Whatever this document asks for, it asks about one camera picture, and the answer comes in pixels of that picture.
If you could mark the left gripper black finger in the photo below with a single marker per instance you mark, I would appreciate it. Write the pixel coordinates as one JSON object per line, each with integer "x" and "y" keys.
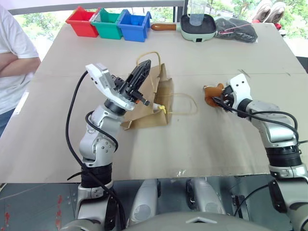
{"x": 142, "y": 71}
{"x": 142, "y": 99}

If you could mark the person's bare forearm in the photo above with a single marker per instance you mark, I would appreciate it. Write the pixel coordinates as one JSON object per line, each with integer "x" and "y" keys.
{"x": 21, "y": 65}

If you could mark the brown plush toy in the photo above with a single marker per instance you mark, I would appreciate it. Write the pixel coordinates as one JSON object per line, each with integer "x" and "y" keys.
{"x": 211, "y": 92}

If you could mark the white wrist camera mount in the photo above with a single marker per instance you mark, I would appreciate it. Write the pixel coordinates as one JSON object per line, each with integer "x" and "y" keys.
{"x": 101, "y": 77}
{"x": 241, "y": 90}

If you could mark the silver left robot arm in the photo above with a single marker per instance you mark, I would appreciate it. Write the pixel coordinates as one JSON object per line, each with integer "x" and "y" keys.
{"x": 96, "y": 144}

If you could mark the person in white shirt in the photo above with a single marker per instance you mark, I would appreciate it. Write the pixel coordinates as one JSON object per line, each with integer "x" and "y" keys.
{"x": 14, "y": 36}

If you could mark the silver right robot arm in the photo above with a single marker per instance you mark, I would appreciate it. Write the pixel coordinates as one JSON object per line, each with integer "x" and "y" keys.
{"x": 276, "y": 130}

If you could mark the yellow plush toy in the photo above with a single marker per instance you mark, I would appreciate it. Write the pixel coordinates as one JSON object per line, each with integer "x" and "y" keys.
{"x": 162, "y": 108}

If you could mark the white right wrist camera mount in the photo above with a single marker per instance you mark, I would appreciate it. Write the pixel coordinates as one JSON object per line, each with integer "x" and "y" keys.
{"x": 241, "y": 90}

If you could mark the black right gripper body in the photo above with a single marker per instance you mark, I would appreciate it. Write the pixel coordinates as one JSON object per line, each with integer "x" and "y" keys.
{"x": 229, "y": 97}

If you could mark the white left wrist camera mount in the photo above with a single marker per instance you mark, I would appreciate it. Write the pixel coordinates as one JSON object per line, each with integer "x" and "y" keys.
{"x": 101, "y": 77}

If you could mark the silver robot right thigh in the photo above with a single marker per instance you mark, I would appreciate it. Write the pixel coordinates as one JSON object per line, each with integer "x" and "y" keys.
{"x": 204, "y": 197}

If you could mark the black plastic bag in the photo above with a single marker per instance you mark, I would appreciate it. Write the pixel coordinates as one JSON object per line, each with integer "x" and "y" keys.
{"x": 240, "y": 33}

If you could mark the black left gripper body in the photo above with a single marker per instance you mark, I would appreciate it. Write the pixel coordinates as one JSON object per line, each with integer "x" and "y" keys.
{"x": 124, "y": 87}

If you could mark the blue plastic bin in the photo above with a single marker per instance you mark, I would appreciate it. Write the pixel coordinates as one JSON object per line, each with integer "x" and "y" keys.
{"x": 133, "y": 31}

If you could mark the silver robot thigh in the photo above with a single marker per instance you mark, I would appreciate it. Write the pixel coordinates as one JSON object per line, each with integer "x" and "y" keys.
{"x": 144, "y": 202}
{"x": 204, "y": 197}

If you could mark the red plastic bin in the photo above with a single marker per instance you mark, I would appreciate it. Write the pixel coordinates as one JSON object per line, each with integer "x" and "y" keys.
{"x": 83, "y": 25}

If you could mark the beige sneaker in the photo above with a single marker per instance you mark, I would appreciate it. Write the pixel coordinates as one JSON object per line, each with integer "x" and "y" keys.
{"x": 261, "y": 10}
{"x": 276, "y": 10}

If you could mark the silver robot left thigh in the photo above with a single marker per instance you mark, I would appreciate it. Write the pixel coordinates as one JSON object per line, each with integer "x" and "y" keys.
{"x": 144, "y": 202}

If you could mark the pale green electric frying pan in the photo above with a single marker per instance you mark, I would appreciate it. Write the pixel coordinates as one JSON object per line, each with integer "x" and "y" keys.
{"x": 187, "y": 31}

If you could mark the clear plastic measuring cup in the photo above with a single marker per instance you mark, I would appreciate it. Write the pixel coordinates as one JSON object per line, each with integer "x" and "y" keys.
{"x": 196, "y": 14}

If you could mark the grey window frame bar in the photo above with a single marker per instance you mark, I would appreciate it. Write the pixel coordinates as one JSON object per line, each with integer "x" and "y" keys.
{"x": 96, "y": 6}

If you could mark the brown paper bag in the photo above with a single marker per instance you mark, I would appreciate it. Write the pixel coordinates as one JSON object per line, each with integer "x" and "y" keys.
{"x": 161, "y": 96}

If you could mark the small red object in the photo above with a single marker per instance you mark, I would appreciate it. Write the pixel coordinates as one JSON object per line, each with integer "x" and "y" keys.
{"x": 278, "y": 26}

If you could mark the person's blue jeans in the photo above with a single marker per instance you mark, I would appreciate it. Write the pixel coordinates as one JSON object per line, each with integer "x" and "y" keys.
{"x": 4, "y": 122}

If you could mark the green plastic bin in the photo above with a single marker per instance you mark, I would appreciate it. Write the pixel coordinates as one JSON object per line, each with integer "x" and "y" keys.
{"x": 108, "y": 29}

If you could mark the grey robot torso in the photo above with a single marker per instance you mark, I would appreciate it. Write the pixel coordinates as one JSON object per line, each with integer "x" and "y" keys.
{"x": 168, "y": 222}

